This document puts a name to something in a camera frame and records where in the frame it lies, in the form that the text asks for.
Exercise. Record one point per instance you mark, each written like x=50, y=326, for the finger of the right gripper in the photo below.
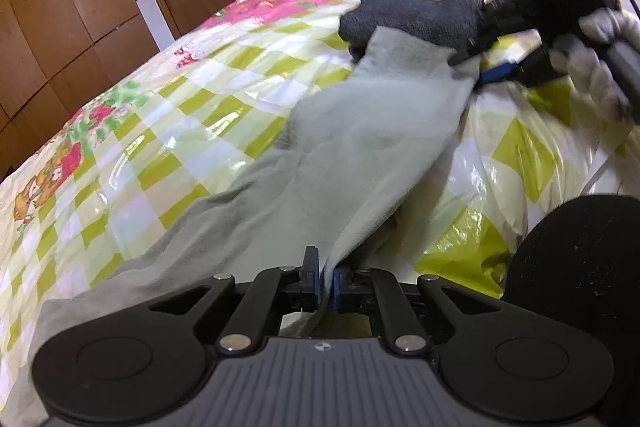
x=534, y=70

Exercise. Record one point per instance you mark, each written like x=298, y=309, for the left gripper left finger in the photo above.
x=274, y=292

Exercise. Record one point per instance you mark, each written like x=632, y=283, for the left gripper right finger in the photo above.
x=378, y=295

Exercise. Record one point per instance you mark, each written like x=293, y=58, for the grey-green linen pants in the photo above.
x=343, y=163

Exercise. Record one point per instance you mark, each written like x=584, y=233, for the black sleeved left forearm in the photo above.
x=580, y=266

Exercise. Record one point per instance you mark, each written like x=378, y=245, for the checkered floral bed cover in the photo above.
x=183, y=125

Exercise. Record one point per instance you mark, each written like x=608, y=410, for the dark grey folded garment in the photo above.
x=447, y=23

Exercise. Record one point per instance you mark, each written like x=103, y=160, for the brown wooden wardrobe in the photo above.
x=57, y=55

